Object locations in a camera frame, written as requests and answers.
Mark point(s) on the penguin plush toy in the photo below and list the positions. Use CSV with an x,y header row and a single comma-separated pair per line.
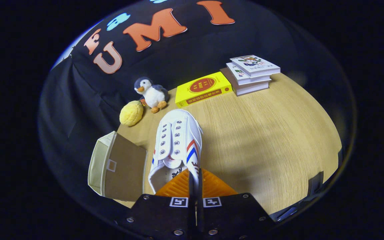
x,y
152,95

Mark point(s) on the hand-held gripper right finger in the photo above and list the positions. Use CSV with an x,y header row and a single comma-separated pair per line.
x,y
232,213

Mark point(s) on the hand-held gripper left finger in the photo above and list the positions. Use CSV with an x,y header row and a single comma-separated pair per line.
x,y
158,213

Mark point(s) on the yellow round plush toy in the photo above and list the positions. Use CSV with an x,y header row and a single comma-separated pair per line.
x,y
131,113

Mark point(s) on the white canvas shoe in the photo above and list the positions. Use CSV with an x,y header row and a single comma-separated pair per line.
x,y
178,133

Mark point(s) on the yellow book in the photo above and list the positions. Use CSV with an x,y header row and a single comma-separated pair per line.
x,y
202,88

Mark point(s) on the beige fabric storage box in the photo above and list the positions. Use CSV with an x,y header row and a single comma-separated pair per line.
x,y
125,170

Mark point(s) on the brown cover book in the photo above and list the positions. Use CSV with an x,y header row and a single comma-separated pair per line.
x,y
250,89

